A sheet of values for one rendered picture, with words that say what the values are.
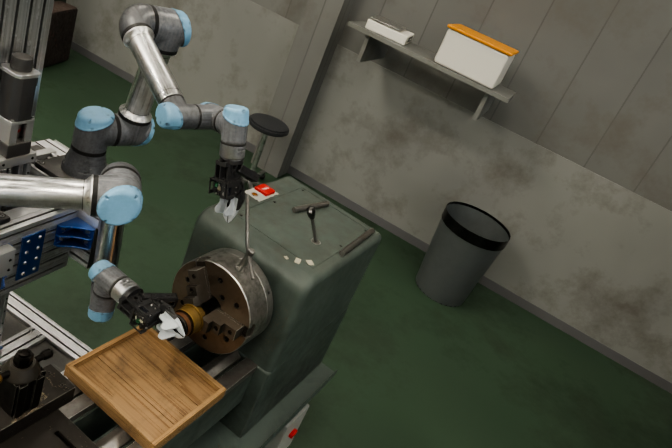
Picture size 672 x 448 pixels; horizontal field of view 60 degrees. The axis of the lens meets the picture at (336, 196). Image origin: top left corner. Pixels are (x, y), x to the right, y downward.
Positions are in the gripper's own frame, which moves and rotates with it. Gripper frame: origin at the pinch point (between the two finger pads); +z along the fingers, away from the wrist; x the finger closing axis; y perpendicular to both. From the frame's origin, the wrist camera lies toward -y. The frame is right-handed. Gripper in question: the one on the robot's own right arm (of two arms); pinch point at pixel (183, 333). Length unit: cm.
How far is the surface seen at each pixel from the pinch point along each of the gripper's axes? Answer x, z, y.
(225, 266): 15.4, -3.8, -16.2
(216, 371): -22.7, 5.5, -17.8
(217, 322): 2.1, 4.0, -9.7
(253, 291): 11.7, 6.5, -19.4
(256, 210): 17, -19, -50
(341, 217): 17, 0, -82
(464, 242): -52, 20, -285
